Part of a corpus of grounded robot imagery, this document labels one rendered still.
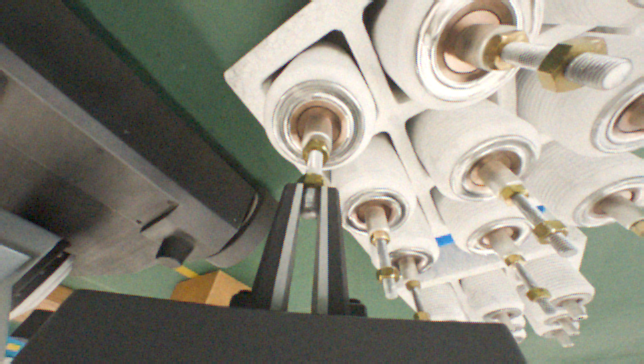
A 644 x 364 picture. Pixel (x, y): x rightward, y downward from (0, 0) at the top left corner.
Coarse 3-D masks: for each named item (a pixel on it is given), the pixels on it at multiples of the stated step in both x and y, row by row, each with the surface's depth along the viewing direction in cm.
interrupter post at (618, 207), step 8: (608, 200) 21; (616, 200) 20; (624, 200) 20; (600, 208) 22; (608, 208) 21; (616, 208) 20; (624, 208) 20; (632, 208) 19; (640, 208) 19; (616, 216) 20; (624, 216) 19; (632, 216) 19; (640, 216) 18; (624, 224) 19; (632, 224) 19
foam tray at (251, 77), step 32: (320, 0) 17; (352, 0) 17; (288, 32) 19; (320, 32) 19; (352, 32) 19; (544, 32) 18; (576, 32) 18; (608, 32) 19; (640, 32) 17; (256, 64) 21; (288, 64) 30; (256, 96) 23; (384, 96) 22; (512, 96) 21; (384, 128) 24; (416, 160) 27; (416, 192) 30
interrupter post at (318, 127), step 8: (312, 120) 16; (320, 120) 16; (328, 120) 17; (312, 128) 15; (320, 128) 15; (328, 128) 15; (304, 136) 15; (312, 136) 14; (320, 136) 14; (328, 136) 14; (304, 144) 15; (328, 144) 15
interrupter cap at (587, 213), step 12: (624, 180) 19; (636, 180) 19; (600, 192) 20; (612, 192) 20; (624, 192) 20; (636, 192) 20; (588, 204) 21; (600, 204) 21; (636, 204) 21; (576, 216) 22; (588, 216) 22; (600, 216) 22
